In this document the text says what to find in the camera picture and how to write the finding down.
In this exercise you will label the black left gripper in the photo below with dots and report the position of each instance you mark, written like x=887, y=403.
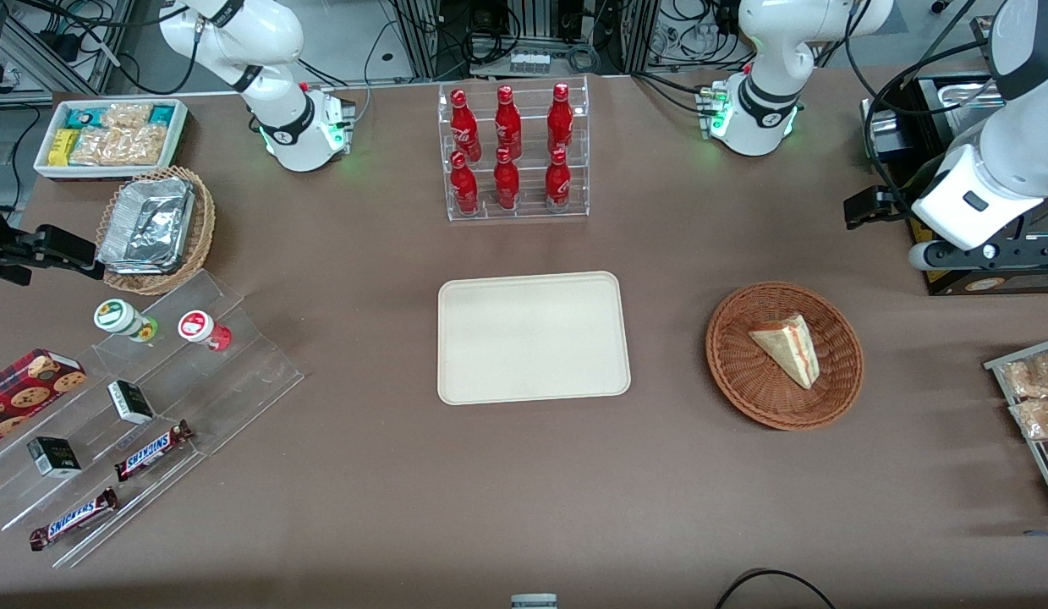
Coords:
x=894, y=205

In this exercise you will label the triangular sandwich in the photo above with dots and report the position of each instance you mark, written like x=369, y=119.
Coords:
x=790, y=347

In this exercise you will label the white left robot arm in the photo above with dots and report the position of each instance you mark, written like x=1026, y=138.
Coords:
x=773, y=51

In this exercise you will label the round brown wicker basket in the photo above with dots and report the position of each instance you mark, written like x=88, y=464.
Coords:
x=743, y=381

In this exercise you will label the cream plastic tray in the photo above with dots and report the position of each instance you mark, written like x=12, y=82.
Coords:
x=507, y=338

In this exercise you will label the light wicker basket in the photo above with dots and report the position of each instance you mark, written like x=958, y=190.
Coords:
x=200, y=245

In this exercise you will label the black food warmer cabinet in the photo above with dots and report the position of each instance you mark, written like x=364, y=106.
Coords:
x=963, y=283

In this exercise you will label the red cola bottle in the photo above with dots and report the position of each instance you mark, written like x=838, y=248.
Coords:
x=560, y=123
x=508, y=127
x=464, y=188
x=557, y=184
x=507, y=182
x=463, y=127

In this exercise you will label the clear acrylic bottle rack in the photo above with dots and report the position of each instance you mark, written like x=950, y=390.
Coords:
x=536, y=213

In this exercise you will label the white power strip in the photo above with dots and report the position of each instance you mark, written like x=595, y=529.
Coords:
x=529, y=62

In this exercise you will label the grey box at table edge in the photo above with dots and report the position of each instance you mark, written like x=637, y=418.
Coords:
x=534, y=602

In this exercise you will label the clear acrylic stepped stand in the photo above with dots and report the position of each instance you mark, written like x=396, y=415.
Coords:
x=253, y=372

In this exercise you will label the red lidded cup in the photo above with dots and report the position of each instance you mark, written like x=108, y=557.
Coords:
x=198, y=327

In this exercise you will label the teal snack packet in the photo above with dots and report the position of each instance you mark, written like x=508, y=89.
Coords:
x=82, y=117
x=162, y=114

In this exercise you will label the stack of foil trays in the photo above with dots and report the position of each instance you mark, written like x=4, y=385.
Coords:
x=143, y=224

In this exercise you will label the clear bag of biscuits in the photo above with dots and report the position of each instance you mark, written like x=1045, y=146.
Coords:
x=143, y=145
x=96, y=148
x=126, y=116

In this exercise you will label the Snickers chocolate bar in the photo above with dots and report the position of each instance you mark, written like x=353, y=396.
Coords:
x=151, y=451
x=74, y=518

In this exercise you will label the small black box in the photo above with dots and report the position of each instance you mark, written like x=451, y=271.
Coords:
x=54, y=457
x=130, y=402

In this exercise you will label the green lidded cup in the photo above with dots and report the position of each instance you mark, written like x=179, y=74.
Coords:
x=117, y=317

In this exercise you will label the white rectangular snack bin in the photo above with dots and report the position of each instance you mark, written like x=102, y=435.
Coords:
x=109, y=173

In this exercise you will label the yellow snack packet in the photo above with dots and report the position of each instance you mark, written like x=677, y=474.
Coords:
x=63, y=148

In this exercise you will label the red cookie box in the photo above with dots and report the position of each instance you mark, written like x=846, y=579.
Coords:
x=24, y=393

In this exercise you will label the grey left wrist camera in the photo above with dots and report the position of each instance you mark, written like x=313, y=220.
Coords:
x=928, y=256

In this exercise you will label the black right wrist mount block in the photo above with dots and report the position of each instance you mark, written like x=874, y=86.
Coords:
x=67, y=249

